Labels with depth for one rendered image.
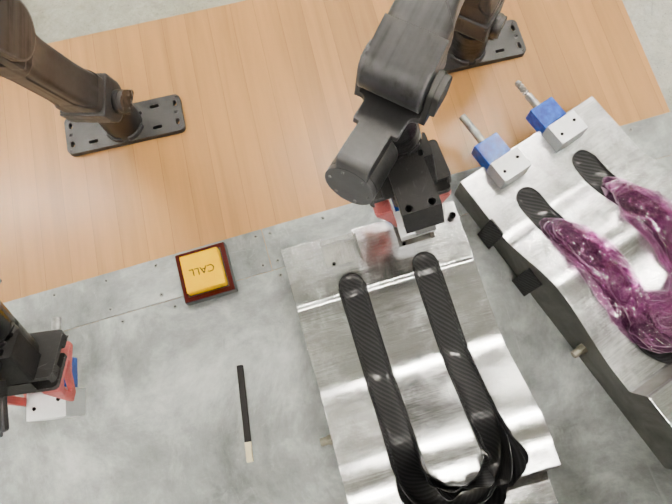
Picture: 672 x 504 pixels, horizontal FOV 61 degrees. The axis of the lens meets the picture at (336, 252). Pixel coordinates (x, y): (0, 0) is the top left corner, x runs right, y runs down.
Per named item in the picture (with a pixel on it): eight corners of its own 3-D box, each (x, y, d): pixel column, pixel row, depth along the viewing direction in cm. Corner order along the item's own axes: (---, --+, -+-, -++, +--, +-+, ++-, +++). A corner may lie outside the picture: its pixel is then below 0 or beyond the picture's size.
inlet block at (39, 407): (48, 322, 78) (26, 317, 73) (84, 317, 78) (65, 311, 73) (48, 420, 75) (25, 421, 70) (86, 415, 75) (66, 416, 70)
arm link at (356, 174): (386, 219, 60) (404, 156, 49) (314, 184, 61) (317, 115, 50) (430, 141, 64) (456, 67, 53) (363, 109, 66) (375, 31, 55)
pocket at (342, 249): (319, 245, 85) (318, 238, 81) (353, 236, 85) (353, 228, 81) (328, 274, 84) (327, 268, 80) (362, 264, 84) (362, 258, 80)
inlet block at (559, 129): (499, 98, 93) (508, 80, 88) (523, 83, 93) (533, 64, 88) (550, 159, 90) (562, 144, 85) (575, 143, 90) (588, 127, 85)
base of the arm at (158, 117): (172, 108, 89) (165, 70, 90) (46, 136, 88) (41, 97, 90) (186, 131, 96) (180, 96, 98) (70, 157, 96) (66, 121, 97)
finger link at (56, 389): (85, 418, 70) (50, 380, 63) (28, 426, 70) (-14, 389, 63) (95, 370, 74) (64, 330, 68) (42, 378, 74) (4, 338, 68)
